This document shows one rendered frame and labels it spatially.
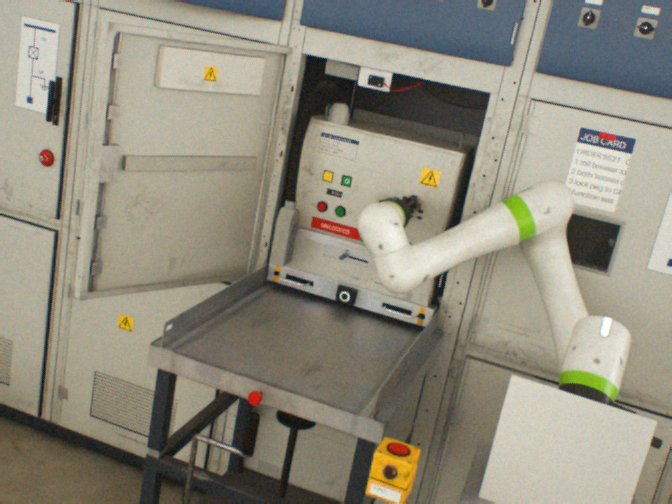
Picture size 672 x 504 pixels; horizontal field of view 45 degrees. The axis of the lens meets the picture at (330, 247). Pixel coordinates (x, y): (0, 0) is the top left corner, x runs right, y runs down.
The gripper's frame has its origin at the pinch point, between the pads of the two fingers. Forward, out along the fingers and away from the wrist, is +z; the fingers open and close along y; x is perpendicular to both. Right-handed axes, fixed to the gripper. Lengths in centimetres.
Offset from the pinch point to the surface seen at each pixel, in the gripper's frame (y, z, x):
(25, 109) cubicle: -139, 7, -3
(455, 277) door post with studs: 16.5, 7.4, -20.6
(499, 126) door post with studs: 18.7, 7.6, 25.5
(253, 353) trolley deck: -23, -47, -38
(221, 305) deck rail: -42, -28, -36
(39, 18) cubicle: -136, 7, 28
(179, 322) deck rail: -42, -53, -33
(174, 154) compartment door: -65, -23, 2
